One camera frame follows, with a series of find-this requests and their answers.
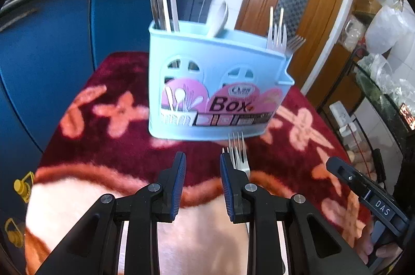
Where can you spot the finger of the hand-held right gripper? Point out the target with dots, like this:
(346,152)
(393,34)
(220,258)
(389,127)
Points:
(347,174)

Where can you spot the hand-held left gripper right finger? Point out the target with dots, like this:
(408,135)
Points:
(226,189)

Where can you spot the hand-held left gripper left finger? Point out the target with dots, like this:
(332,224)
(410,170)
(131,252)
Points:
(180,187)

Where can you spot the metal fork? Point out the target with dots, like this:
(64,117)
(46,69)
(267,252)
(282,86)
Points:
(240,161)
(296,42)
(275,40)

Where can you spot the light blue plastic utensil box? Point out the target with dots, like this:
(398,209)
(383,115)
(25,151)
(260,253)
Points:
(201,48)

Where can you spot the person's right hand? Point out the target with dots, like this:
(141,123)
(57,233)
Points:
(389,252)

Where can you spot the white power strip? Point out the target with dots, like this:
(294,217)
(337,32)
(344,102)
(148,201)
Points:
(343,119)

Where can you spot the red floral blanket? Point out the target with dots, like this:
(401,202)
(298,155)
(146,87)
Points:
(107,164)

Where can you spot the black metal rack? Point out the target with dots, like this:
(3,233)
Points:
(382,106)

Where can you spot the clear plastic bag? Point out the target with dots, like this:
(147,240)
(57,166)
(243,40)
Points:
(353,33)

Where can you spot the white plastic bag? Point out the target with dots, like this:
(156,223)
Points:
(385,28)

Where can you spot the yellow bottle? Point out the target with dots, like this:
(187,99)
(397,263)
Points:
(22,189)

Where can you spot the white spoon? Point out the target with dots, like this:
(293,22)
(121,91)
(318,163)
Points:
(222,17)

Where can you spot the wooden door with frosted glass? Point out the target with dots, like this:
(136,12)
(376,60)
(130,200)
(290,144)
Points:
(327,3)

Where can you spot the blue cabinet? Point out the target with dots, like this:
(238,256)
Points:
(48,51)

